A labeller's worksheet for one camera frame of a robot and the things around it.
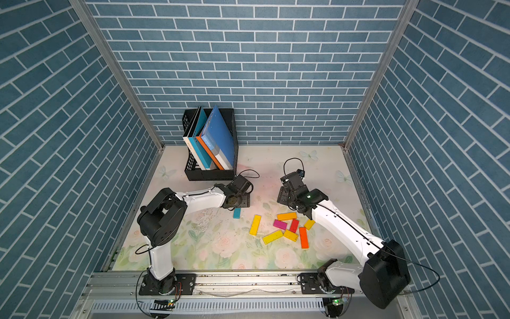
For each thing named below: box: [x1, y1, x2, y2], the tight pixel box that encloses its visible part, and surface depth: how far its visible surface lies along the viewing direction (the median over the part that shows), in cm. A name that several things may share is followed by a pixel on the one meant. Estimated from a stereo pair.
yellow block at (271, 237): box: [262, 229, 284, 245], surface depth 87 cm
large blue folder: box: [200, 105, 235, 171], surface depth 95 cm
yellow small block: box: [283, 229, 299, 242], surface depth 87 cm
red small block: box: [289, 218, 300, 234], surface depth 91 cm
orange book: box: [195, 135, 225, 171], surface depth 92 cm
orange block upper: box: [276, 212, 298, 221], surface depth 94 cm
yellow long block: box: [249, 214, 262, 236], surface depth 91 cm
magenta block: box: [272, 219, 288, 230], surface depth 91 cm
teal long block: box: [233, 207, 242, 219], surface depth 93 cm
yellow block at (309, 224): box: [304, 219, 316, 231], surface depth 90 cm
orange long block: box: [298, 227, 310, 250], surface depth 86 cm
